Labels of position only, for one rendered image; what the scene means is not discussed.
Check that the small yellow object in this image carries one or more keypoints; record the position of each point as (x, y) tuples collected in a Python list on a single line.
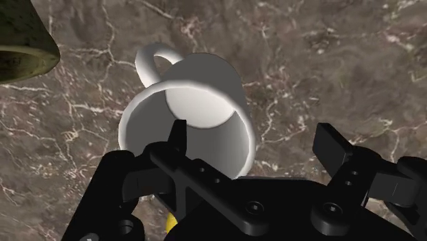
[(170, 223)]

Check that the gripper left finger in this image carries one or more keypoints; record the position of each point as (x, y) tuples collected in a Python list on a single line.
[(186, 172)]

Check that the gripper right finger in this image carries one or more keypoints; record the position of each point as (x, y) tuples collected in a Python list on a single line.
[(337, 157)]

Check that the olive green vase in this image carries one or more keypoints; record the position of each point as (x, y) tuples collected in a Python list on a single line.
[(23, 43)]

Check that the white mug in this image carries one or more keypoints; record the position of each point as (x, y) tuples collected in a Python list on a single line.
[(213, 143)]

